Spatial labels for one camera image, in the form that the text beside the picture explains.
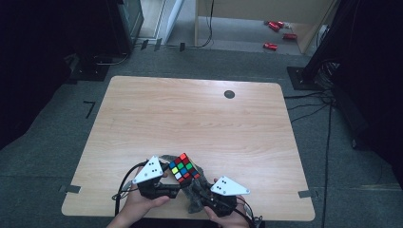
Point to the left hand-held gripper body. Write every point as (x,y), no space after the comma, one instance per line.
(149,172)

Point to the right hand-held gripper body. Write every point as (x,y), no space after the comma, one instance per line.
(226,190)

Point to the grey cloth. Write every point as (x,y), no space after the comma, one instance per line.
(196,201)

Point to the multicoloured puzzle cube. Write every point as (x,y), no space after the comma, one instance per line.
(183,167)

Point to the person's right hand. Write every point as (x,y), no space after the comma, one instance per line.
(229,220)

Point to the person's left hand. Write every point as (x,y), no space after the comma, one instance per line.
(139,202)

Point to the grey tape piece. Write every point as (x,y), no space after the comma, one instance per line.
(306,194)
(71,189)

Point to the round dark table grommet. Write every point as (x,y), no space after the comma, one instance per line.
(229,94)

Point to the black tape strip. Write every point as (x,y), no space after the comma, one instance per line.
(144,44)
(157,44)
(182,47)

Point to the dark cabinet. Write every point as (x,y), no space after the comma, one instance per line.
(126,28)

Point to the white panel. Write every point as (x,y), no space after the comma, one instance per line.
(174,19)

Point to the red can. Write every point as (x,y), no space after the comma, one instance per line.
(289,36)
(270,46)
(280,24)
(273,26)

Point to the black stand pole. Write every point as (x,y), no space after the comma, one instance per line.
(320,58)

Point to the light wooden partition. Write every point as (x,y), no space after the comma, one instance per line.
(253,9)

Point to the black floor base plate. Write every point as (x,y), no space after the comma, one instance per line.
(90,72)

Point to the black stand base plate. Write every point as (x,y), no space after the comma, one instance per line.
(297,79)

